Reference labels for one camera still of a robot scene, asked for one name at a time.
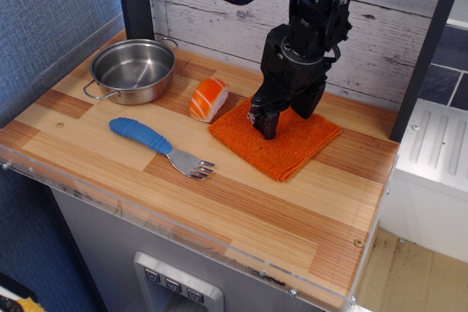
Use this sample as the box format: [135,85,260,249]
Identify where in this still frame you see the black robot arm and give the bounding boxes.
[249,0,352,140]

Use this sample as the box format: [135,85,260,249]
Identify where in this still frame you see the white grooved box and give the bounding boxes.
[379,99,467,262]

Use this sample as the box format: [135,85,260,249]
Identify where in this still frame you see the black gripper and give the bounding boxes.
[248,24,333,140]

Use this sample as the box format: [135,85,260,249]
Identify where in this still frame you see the small steel pot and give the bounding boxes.
[83,37,178,105]

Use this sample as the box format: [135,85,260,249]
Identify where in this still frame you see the orange knitted cloth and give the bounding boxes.
[208,99,341,181]

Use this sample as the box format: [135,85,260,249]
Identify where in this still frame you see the black vertical frame post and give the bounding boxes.
[390,0,455,142]

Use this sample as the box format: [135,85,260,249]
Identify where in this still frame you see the silver toy appliance cabinet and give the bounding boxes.
[52,189,319,311]

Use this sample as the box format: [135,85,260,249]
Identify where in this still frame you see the toy salmon sushi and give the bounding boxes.
[189,77,230,123]

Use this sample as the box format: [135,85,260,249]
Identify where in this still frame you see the yellow black object corner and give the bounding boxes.
[1,295,45,312]

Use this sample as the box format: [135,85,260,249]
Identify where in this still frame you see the silver button panel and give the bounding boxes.
[134,251,224,311]

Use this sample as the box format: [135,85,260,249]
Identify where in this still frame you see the clear acrylic table guard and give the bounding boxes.
[1,135,397,311]

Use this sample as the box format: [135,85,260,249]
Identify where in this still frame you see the blue handled metal fork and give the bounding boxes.
[109,118,215,180]

